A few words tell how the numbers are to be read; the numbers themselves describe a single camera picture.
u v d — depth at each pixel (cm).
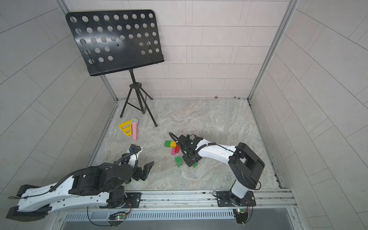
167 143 91
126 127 98
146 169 58
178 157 79
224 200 71
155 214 68
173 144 89
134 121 99
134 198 72
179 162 79
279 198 73
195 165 81
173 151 86
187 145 65
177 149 88
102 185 46
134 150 55
